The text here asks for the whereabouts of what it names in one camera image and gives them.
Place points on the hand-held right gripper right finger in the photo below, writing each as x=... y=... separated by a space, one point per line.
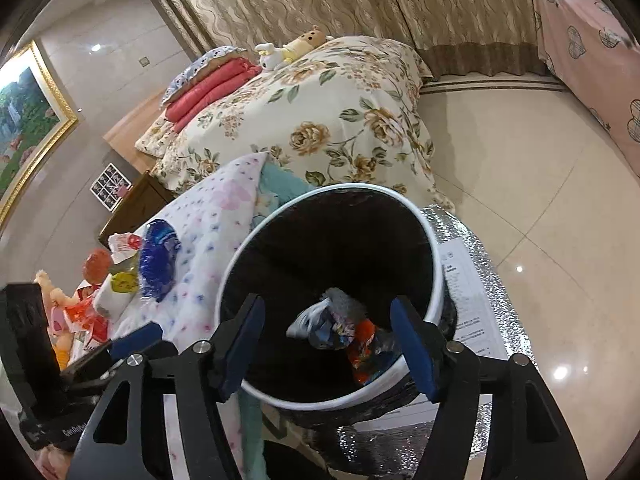
x=413 y=347

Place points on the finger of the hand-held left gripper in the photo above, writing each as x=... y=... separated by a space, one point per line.
x=136 y=338

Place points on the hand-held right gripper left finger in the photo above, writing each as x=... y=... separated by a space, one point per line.
x=244 y=352

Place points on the orange red wrapper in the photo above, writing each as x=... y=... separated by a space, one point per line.
x=367 y=350

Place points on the white blue wrapper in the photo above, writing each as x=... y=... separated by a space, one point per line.
x=320 y=320

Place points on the white plastic bag red print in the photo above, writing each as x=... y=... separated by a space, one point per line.
x=125 y=246

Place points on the black bin with white rim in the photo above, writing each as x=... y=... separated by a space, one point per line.
x=325 y=240

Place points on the cream teddy bear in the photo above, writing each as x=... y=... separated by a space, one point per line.
x=54 y=302

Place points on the red snack wrapper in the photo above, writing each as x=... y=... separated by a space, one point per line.
x=87 y=317

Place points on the white printed paper sheet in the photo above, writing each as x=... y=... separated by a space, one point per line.
x=472 y=300

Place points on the blue plastic wrapper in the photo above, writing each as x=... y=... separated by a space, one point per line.
x=159 y=260

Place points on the red apple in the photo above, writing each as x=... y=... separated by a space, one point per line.
x=96 y=266

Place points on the brown wooden nightstand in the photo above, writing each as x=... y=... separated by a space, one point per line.
x=135 y=210

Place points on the teal cloth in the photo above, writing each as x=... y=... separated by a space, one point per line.
x=280 y=185

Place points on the wooden headboard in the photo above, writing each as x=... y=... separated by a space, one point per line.
x=132 y=132

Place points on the gold framed landscape painting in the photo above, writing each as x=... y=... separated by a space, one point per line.
x=25 y=120

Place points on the floral quilt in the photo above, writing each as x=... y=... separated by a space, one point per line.
x=325 y=125

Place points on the pink folded blanket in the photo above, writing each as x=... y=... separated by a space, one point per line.
x=210 y=91

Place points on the blue white frilled pillow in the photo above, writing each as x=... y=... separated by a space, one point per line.
x=200 y=62

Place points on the yellow bear plush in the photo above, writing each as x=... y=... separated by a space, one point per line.
x=307 y=41

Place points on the pink heart print sheet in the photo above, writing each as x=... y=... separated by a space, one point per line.
x=585 y=50

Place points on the photo collage frame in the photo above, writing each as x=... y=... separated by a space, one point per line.
x=110 y=186

